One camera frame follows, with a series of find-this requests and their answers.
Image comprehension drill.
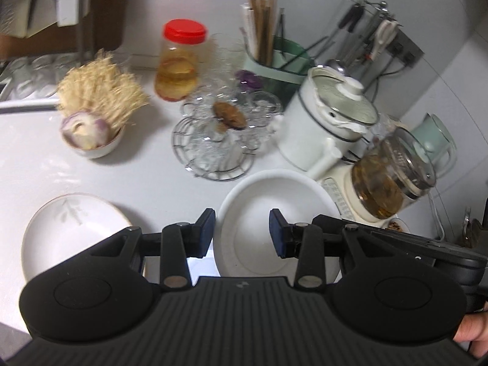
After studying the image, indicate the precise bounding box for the bundle of chopsticks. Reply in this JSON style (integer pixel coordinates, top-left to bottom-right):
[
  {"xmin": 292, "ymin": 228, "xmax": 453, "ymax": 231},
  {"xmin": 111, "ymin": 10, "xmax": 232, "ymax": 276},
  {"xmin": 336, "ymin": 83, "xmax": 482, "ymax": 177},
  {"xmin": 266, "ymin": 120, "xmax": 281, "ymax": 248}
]
[{"xmin": 240, "ymin": 0, "xmax": 285, "ymax": 67}]

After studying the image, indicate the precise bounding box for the glass kettle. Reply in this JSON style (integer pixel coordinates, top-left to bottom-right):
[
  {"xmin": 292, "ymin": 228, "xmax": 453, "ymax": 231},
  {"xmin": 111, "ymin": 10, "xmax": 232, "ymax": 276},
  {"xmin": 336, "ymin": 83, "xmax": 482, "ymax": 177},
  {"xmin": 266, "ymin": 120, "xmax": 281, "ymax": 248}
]
[{"xmin": 351, "ymin": 127, "xmax": 437, "ymax": 220}]

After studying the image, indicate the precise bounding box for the purple glass piece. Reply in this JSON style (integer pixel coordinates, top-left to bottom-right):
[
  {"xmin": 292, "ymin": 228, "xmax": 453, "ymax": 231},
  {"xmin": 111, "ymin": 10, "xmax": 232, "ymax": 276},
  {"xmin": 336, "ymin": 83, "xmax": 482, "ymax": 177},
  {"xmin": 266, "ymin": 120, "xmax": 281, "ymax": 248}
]
[{"xmin": 236, "ymin": 69, "xmax": 262, "ymax": 91}]

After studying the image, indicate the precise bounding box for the black wall socket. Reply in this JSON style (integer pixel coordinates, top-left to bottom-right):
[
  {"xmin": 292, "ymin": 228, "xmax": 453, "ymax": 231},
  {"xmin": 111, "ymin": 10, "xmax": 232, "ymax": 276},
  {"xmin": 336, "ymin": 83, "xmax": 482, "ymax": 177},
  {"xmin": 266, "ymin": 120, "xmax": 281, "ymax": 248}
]
[{"xmin": 387, "ymin": 28, "xmax": 425, "ymax": 69}]

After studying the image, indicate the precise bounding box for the brown round object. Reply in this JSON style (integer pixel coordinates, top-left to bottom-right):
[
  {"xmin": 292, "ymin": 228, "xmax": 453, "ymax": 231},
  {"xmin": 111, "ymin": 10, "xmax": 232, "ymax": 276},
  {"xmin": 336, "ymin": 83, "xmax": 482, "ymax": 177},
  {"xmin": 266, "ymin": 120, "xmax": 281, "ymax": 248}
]
[{"xmin": 212, "ymin": 101, "xmax": 248, "ymax": 132}]

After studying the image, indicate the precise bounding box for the cream kettle base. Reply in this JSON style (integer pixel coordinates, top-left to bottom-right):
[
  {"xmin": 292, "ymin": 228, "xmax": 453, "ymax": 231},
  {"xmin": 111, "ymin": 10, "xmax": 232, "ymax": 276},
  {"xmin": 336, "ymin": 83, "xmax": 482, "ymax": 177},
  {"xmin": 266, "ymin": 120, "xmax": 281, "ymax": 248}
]
[{"xmin": 318, "ymin": 164, "xmax": 412, "ymax": 229}]

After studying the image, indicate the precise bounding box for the small leaf print plate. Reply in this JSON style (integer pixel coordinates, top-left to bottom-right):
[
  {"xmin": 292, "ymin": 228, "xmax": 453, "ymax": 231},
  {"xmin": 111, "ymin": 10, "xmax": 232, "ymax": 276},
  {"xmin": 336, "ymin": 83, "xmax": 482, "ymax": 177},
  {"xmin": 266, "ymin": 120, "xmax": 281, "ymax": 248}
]
[{"xmin": 21, "ymin": 193, "xmax": 135, "ymax": 285}]

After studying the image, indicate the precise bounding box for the wire cup holder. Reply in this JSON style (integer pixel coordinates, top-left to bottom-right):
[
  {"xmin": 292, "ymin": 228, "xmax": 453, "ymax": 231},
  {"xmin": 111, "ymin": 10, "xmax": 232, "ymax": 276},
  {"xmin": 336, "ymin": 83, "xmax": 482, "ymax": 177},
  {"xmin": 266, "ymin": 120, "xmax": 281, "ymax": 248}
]
[{"xmin": 171, "ymin": 116, "xmax": 256, "ymax": 181}]

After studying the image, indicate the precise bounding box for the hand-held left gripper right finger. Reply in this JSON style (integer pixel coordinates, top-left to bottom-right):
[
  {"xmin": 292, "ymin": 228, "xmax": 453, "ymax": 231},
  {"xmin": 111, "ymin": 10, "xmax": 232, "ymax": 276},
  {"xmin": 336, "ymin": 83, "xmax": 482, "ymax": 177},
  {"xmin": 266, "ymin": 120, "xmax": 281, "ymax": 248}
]
[{"xmin": 270, "ymin": 209, "xmax": 386, "ymax": 289}]

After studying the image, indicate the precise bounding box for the clear drinking glass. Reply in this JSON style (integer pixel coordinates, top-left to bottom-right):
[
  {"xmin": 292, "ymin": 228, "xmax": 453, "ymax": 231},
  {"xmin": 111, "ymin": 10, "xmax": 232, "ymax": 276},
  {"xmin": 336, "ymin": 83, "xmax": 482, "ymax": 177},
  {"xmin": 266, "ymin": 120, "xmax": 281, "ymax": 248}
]
[
  {"xmin": 8, "ymin": 56, "xmax": 44, "ymax": 97},
  {"xmin": 46, "ymin": 54, "xmax": 82, "ymax": 93}
]

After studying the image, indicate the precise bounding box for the hanging kitchen tool rack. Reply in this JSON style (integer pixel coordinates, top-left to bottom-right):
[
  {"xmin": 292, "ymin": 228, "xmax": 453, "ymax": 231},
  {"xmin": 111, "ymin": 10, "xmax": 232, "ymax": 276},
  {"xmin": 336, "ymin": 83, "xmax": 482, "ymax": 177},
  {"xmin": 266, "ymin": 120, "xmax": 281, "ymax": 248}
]
[{"xmin": 337, "ymin": 0, "xmax": 405, "ymax": 62}]

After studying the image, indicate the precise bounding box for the white cooking pot with lid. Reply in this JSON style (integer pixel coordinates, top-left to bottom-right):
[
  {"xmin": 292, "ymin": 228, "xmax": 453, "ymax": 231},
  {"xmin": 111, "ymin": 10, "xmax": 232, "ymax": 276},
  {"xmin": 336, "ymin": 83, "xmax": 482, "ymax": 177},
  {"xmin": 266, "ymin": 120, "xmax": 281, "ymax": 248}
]
[{"xmin": 278, "ymin": 66, "xmax": 379, "ymax": 180}]

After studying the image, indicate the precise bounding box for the dish of brown grains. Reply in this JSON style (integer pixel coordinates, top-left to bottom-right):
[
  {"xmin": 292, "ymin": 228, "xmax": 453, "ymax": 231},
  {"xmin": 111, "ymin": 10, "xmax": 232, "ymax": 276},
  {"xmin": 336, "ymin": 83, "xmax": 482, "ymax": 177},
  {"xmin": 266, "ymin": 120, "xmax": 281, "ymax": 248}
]
[{"xmin": 383, "ymin": 217, "xmax": 411, "ymax": 234}]

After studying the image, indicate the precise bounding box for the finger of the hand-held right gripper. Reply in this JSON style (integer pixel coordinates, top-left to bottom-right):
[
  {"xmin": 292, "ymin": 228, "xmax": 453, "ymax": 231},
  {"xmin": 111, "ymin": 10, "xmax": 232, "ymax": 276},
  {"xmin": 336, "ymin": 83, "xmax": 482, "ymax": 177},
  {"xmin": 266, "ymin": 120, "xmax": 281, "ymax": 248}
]
[{"xmin": 358, "ymin": 225, "xmax": 488, "ymax": 264}]

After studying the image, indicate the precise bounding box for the dark pot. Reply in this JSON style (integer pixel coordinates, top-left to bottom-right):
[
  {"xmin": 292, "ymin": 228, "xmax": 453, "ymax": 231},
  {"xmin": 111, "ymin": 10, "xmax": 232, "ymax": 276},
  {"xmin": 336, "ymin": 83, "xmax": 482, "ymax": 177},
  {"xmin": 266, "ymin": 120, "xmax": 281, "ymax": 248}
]
[{"xmin": 459, "ymin": 198, "xmax": 488, "ymax": 248}]

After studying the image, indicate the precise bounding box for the black dish rack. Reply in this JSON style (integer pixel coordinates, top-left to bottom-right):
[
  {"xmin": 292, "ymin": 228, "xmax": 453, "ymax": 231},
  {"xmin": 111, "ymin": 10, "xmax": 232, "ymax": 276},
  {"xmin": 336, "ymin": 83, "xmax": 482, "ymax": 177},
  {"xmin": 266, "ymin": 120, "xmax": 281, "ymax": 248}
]
[{"xmin": 0, "ymin": 0, "xmax": 96, "ymax": 115}]

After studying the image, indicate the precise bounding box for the pale plastic bowl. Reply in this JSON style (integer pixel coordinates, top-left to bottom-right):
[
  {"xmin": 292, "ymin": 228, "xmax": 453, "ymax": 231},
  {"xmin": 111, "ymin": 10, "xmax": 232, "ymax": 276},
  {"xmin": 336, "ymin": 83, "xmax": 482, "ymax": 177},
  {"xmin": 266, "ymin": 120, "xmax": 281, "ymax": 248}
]
[{"xmin": 213, "ymin": 168, "xmax": 343, "ymax": 286}]

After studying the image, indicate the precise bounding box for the white bowl with onion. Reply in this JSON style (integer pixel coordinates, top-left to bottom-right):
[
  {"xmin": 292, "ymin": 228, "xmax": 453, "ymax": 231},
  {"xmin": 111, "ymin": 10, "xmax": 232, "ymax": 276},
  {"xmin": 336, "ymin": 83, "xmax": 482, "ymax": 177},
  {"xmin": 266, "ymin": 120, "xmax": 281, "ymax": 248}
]
[{"xmin": 61, "ymin": 120, "xmax": 126, "ymax": 160}]

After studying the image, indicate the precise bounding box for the pale green chopstick holder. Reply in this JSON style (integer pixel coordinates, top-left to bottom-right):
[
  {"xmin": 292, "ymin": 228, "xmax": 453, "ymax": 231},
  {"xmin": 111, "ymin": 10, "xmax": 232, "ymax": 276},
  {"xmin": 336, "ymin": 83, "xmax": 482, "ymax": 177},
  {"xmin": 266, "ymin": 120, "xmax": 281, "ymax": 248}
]
[{"xmin": 244, "ymin": 36, "xmax": 316, "ymax": 102}]

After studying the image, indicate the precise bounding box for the red lid glass jar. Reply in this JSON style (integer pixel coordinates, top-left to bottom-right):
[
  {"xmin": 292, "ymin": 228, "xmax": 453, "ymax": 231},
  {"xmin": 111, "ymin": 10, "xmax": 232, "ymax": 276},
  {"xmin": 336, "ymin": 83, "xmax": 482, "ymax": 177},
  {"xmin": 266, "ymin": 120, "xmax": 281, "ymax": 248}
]
[{"xmin": 154, "ymin": 19, "xmax": 209, "ymax": 102}]

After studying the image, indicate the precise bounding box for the brown cutting board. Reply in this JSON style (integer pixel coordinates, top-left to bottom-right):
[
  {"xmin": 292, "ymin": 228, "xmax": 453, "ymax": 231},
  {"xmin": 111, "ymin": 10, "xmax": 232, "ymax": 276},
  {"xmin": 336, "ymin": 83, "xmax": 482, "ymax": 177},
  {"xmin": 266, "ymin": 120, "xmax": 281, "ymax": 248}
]
[{"xmin": 0, "ymin": 0, "xmax": 134, "ymax": 62}]

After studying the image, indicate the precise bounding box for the pale green jug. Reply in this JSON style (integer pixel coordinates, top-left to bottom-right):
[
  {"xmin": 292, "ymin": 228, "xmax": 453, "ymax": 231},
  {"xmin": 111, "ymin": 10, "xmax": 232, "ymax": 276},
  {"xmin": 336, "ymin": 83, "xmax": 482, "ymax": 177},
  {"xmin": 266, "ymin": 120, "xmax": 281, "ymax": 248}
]
[{"xmin": 410, "ymin": 113, "xmax": 458, "ymax": 178}]

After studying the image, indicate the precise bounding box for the person's right hand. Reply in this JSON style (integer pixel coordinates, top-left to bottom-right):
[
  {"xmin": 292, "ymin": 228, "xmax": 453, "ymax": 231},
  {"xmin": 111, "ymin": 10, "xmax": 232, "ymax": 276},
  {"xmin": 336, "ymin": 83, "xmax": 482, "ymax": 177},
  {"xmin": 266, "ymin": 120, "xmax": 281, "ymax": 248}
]
[{"xmin": 454, "ymin": 310, "xmax": 488, "ymax": 344}]

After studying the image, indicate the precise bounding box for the set of clear glass cups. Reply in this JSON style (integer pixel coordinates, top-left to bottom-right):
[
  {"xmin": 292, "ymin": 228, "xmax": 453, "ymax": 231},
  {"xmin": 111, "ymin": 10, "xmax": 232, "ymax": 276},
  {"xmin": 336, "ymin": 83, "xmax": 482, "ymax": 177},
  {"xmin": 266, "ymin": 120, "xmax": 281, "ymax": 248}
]
[{"xmin": 179, "ymin": 34, "xmax": 285, "ymax": 176}]

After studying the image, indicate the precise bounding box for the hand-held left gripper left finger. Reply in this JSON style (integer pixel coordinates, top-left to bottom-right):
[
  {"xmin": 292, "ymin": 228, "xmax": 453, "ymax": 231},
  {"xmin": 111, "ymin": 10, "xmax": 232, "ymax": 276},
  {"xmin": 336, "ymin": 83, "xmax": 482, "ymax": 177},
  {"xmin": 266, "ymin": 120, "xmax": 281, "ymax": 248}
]
[{"xmin": 91, "ymin": 208, "xmax": 216, "ymax": 289}]

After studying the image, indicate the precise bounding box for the patterned steel cleaver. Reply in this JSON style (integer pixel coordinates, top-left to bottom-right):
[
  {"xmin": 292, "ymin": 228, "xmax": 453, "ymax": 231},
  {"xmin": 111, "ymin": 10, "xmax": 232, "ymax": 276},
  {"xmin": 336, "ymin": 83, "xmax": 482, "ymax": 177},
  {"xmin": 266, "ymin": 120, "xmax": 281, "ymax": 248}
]
[{"xmin": 0, "ymin": 0, "xmax": 58, "ymax": 39}]

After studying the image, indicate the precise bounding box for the sliced onion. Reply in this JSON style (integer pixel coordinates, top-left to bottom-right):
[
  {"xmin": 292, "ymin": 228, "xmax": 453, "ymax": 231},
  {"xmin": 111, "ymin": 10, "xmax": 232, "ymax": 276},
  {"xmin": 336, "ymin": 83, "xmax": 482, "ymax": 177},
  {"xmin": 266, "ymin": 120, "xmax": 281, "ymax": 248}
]
[{"xmin": 61, "ymin": 110, "xmax": 115, "ymax": 149}]

